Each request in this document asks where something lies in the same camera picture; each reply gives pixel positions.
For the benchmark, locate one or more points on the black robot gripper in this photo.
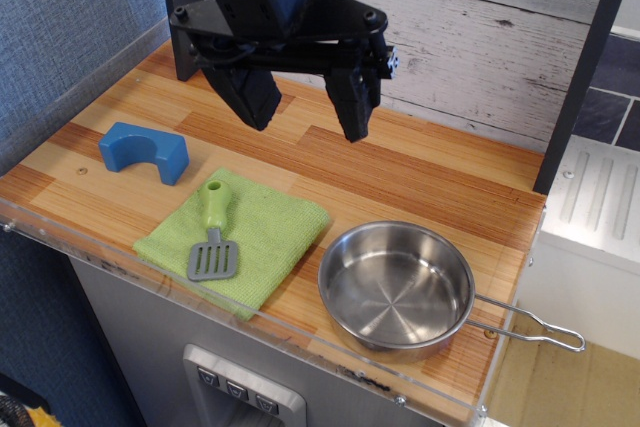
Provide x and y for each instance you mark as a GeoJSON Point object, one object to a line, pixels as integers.
{"type": "Point", "coordinates": [341, 38]}

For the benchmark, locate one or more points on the green handled grey spatula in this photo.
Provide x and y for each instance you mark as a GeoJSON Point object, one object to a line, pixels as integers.
{"type": "Point", "coordinates": [216, 258]}

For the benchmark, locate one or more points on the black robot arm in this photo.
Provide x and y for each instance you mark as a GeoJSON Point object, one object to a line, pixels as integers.
{"type": "Point", "coordinates": [239, 45]}

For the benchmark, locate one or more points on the green folded cloth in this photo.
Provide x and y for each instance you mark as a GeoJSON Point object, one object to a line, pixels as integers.
{"type": "Point", "coordinates": [273, 231]}

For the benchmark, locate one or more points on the blue arch block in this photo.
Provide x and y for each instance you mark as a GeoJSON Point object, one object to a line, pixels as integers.
{"type": "Point", "coordinates": [126, 144]}

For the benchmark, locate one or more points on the grey control panel with buttons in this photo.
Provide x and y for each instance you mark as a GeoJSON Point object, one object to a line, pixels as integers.
{"type": "Point", "coordinates": [227, 394]}

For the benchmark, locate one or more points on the clear acrylic front guard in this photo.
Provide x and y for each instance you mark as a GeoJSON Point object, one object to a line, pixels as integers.
{"type": "Point", "coordinates": [148, 317]}

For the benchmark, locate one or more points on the white ridged side counter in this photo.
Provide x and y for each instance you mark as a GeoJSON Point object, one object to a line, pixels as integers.
{"type": "Point", "coordinates": [583, 271]}

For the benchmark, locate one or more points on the yellow object at corner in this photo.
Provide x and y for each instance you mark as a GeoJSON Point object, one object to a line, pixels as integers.
{"type": "Point", "coordinates": [16, 414]}

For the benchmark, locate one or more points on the silver pot with wire handle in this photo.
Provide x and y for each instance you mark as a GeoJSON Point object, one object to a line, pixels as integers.
{"type": "Point", "coordinates": [400, 292]}

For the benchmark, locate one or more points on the dark right vertical post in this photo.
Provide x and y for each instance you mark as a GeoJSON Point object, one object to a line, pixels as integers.
{"type": "Point", "coordinates": [593, 48]}

